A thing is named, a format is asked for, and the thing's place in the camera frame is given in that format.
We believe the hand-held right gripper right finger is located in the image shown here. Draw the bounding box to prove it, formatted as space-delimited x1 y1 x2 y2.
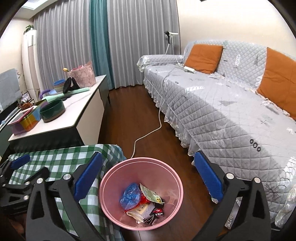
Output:
193 151 271 241

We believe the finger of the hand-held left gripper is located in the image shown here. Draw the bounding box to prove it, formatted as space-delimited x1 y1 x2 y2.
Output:
0 154 31 183
0 166 50 210

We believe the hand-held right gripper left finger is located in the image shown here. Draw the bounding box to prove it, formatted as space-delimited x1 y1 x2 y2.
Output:
24 152 104 241

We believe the blue plastic bag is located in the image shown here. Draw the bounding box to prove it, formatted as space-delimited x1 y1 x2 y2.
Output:
120 183 141 210

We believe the pink plastic bin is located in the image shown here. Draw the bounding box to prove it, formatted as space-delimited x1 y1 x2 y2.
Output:
99 157 184 230

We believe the red plastic bag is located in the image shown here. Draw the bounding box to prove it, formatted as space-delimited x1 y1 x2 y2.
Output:
125 194 151 212

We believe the green snack packet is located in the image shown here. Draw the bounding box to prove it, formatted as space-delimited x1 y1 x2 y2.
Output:
140 183 162 203

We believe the white tissue packet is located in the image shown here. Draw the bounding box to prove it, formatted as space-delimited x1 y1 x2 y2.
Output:
127 204 151 219

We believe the dark television stand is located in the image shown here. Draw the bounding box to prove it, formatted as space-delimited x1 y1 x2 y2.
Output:
0 109 23 158

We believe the green checkered tablecloth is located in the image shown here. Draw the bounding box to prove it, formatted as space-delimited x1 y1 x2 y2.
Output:
8 144 126 241

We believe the colourful storage box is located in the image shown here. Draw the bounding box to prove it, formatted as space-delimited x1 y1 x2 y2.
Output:
7 105 43 136

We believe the brown plush toy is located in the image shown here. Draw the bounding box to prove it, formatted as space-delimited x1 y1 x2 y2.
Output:
18 101 35 111

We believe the dark green round tin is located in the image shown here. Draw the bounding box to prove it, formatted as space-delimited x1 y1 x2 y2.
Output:
39 99 66 123

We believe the grey quilted sofa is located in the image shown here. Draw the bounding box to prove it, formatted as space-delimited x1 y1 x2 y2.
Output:
137 40 296 230

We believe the white-topped coffee table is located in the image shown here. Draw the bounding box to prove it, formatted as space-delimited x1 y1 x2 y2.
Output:
8 75 110 153

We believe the purple plastic toy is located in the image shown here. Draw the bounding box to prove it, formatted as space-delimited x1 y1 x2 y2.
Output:
38 89 51 100

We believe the grey covered television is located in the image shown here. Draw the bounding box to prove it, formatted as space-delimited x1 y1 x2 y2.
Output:
0 68 21 112

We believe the stack of coloured bowls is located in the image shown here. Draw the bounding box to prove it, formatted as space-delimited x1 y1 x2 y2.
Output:
54 79 66 93

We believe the mint green board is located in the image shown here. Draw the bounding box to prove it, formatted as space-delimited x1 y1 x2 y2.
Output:
42 87 90 103

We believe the white standing air conditioner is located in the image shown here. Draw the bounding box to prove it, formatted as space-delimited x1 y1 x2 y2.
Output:
21 30 43 92

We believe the pink quilted basket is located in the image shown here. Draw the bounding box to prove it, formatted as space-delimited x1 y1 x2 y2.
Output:
69 61 96 87

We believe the orange cushion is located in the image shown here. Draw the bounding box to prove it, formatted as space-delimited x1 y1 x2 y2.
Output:
184 44 223 75
256 47 296 121

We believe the grey curtain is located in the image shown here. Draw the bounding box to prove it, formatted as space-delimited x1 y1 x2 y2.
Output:
107 0 181 90
33 0 95 90

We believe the teal curtain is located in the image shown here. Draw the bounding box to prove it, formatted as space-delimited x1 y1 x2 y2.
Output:
89 0 114 90

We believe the white floor lamp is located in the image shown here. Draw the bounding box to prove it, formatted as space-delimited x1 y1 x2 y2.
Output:
164 31 178 55

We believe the white power cable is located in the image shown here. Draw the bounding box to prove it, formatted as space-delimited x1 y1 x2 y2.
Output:
128 54 185 160

